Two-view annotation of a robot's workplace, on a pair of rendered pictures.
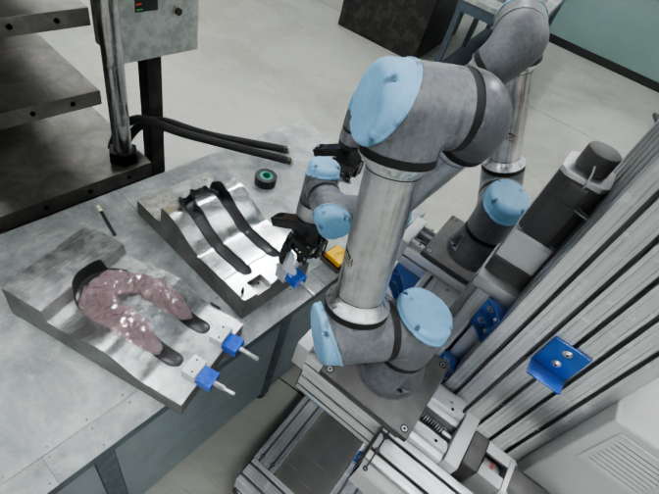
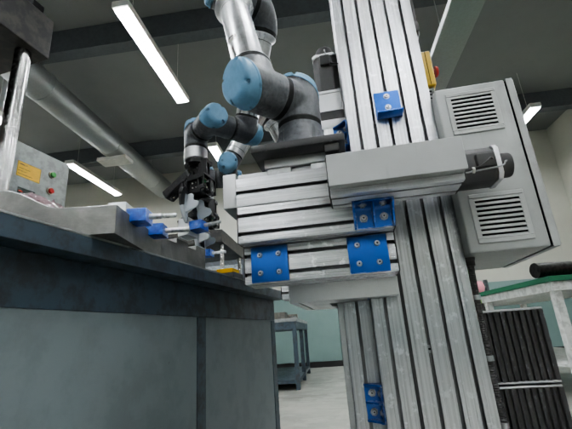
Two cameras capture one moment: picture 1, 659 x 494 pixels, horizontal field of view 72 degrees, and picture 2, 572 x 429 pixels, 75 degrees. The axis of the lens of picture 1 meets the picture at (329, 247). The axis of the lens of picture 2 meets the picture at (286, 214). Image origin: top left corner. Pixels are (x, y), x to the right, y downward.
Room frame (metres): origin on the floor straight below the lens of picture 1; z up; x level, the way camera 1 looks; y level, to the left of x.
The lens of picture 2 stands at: (-0.31, 0.03, 0.60)
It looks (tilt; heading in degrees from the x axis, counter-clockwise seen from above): 18 degrees up; 348
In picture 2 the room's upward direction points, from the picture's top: 4 degrees counter-clockwise
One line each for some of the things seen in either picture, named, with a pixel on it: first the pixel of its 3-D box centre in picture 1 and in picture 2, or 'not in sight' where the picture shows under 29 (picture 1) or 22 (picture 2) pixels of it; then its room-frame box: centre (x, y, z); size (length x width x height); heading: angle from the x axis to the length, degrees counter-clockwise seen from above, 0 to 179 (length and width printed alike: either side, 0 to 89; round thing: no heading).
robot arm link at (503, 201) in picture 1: (499, 210); not in sight; (1.02, -0.39, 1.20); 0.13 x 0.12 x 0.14; 176
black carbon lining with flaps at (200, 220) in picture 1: (225, 222); not in sight; (0.90, 0.31, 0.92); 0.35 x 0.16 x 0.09; 62
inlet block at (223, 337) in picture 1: (235, 346); (161, 231); (0.57, 0.14, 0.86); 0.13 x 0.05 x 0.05; 79
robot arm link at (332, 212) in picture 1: (336, 212); (214, 122); (0.74, 0.01, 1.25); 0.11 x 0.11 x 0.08; 26
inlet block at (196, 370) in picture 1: (211, 380); (144, 217); (0.47, 0.16, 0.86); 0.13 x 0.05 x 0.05; 79
